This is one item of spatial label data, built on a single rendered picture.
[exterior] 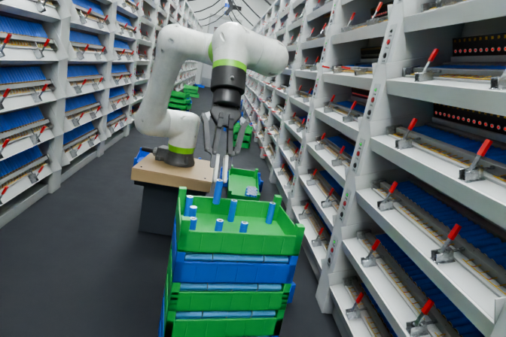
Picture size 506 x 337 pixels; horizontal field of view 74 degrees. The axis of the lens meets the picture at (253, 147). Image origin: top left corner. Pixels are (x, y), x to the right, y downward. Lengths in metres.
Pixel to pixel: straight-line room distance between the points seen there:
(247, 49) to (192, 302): 0.65
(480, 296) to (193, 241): 0.58
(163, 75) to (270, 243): 0.81
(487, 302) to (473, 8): 0.60
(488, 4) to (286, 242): 0.68
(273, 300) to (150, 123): 0.91
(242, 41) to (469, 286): 0.74
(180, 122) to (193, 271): 0.85
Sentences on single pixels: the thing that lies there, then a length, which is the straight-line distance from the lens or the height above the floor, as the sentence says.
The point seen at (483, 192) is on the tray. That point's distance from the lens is 0.77.
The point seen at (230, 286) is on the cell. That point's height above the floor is 0.31.
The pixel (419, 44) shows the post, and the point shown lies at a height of 1.00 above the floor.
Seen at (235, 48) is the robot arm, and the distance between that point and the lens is 0.90.
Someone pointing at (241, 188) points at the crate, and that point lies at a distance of 2.26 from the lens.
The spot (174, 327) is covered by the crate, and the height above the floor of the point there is 0.19.
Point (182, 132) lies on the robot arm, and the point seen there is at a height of 0.49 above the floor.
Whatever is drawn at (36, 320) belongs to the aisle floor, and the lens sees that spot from 1.28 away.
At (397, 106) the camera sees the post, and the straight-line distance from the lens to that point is 1.18.
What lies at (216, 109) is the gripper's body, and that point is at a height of 0.71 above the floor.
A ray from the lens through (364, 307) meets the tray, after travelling 1.27.
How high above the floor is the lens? 0.83
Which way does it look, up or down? 13 degrees down
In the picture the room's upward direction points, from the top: 11 degrees clockwise
